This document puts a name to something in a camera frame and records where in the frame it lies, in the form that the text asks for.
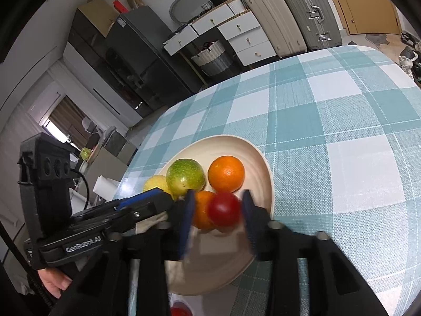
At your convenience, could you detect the white drawer dresser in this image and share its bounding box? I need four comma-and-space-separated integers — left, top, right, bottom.
163, 2, 277, 68

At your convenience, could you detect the brown curtain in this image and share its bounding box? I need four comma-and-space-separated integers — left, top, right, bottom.
49, 95, 90, 152

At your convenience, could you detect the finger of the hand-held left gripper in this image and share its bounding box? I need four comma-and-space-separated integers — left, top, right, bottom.
70, 201, 173, 235
113, 187, 174, 210

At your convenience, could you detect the pile of shoes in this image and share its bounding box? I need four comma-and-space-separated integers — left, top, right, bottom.
397, 31, 421, 80

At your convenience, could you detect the cream round plate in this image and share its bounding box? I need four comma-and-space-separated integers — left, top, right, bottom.
128, 135, 274, 296

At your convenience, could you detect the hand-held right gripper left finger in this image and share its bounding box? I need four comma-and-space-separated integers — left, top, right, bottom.
57, 189, 197, 316

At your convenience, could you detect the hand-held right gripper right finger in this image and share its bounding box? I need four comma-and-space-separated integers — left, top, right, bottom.
242, 189, 389, 316

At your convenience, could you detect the woven laundry basket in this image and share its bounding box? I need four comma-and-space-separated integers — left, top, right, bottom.
191, 40, 234, 77

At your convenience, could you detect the teal checked tablecloth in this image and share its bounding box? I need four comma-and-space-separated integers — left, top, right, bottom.
120, 45, 421, 316

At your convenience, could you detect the grey storage box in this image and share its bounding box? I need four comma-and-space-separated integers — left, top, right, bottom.
86, 127, 138, 185

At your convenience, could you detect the orange tangerine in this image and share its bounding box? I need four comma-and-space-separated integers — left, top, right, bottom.
208, 155, 246, 193
192, 190, 218, 231

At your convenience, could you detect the oval white-framed mirror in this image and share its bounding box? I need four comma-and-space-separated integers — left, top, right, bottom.
169, 0, 216, 24

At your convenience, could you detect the black cable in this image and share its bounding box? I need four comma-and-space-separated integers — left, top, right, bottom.
68, 167, 92, 212

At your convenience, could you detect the silver hard suitcase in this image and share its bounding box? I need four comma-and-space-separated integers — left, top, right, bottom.
277, 0, 343, 52

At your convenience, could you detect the yellow-green round fruit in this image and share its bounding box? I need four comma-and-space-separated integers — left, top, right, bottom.
166, 159, 207, 196
142, 175, 173, 200

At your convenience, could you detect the person's left hand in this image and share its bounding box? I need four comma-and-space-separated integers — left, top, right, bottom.
37, 268, 73, 299

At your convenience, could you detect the beige hard suitcase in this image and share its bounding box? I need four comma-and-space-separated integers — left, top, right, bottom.
241, 0, 308, 58

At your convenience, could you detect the dark glossy cabinet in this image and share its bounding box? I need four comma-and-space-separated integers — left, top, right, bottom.
67, 8, 156, 120

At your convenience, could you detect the grey door mat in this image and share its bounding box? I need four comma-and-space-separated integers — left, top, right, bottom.
364, 33, 391, 45

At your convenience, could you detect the dark grey refrigerator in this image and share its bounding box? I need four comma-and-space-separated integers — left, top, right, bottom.
105, 6, 195, 120

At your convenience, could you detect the large cardboard box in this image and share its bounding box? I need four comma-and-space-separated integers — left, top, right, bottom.
78, 0, 119, 39

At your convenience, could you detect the white paper towel roll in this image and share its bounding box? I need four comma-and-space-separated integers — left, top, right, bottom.
93, 175, 121, 202

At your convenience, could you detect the tan wooden door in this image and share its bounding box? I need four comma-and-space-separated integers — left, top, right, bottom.
320, 0, 402, 36

